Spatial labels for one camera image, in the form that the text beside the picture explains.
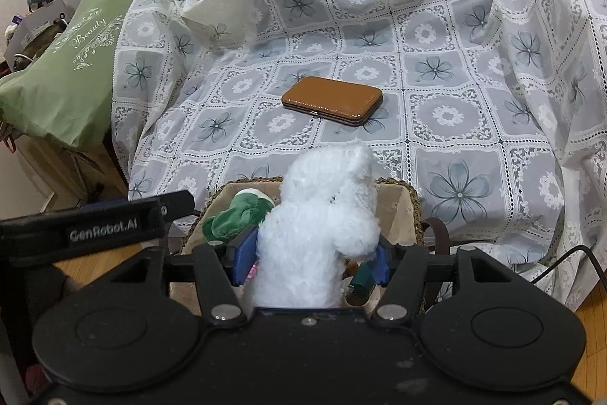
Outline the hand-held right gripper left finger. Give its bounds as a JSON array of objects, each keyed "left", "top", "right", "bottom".
[{"left": 111, "top": 229, "right": 259, "bottom": 327}]

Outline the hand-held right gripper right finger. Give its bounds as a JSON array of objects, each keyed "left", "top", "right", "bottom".
[{"left": 370, "top": 239, "right": 515, "bottom": 327}]

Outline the green velvet scrunchie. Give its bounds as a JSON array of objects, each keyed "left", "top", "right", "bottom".
[{"left": 201, "top": 191, "right": 276, "bottom": 242}]

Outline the woven basket with fabric lining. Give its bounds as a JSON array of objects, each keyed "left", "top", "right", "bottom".
[{"left": 168, "top": 177, "right": 451, "bottom": 315}]

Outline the white fluffy plush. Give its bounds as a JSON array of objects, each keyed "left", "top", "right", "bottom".
[{"left": 242, "top": 142, "right": 380, "bottom": 310}]

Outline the green printed bag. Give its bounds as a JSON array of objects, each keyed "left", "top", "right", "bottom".
[{"left": 0, "top": 0, "right": 138, "bottom": 150}]

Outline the brown leather case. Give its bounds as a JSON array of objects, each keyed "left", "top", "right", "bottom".
[{"left": 281, "top": 76, "right": 384, "bottom": 127}]

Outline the grey cardboard box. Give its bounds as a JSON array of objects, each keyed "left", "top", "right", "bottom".
[{"left": 5, "top": 0, "right": 77, "bottom": 69}]

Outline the white lace floral cloth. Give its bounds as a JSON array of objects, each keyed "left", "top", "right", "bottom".
[{"left": 111, "top": 0, "right": 607, "bottom": 313}]

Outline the black cable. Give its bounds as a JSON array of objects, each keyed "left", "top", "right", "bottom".
[{"left": 528, "top": 244, "right": 607, "bottom": 287}]

